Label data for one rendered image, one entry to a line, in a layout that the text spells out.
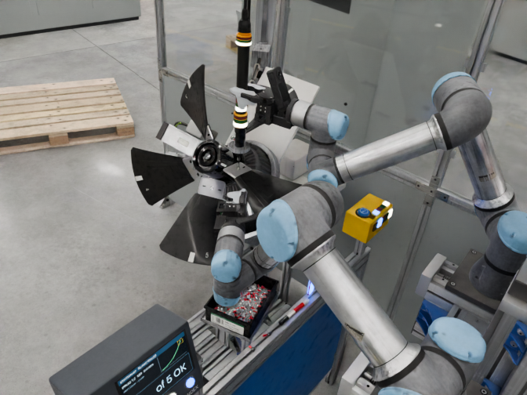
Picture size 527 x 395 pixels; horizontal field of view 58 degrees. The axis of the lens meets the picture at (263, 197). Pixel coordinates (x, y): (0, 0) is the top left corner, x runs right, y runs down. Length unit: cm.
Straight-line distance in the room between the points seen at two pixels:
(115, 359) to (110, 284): 191
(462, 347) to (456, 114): 53
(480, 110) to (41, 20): 622
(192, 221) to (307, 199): 69
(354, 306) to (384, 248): 136
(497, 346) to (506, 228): 33
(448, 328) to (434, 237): 109
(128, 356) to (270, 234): 36
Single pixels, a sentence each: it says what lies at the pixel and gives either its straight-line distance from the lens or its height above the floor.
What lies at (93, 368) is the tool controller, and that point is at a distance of 101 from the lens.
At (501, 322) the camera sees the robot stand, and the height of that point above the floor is 119.
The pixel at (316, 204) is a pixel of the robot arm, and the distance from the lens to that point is 100.
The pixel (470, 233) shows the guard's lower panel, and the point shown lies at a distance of 209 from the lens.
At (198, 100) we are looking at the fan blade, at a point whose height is 132.
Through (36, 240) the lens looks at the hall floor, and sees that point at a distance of 331.
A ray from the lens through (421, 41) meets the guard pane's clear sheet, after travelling 192.
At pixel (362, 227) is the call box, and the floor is 104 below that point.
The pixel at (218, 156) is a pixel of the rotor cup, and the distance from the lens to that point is 159.
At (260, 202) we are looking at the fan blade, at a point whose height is 117.
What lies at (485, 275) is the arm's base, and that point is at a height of 109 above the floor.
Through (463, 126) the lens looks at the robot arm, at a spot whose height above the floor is 156.
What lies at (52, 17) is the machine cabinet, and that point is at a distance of 701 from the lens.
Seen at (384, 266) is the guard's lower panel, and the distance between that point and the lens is 238.
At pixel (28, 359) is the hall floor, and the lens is 268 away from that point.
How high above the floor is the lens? 205
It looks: 36 degrees down
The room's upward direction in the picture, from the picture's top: 5 degrees clockwise
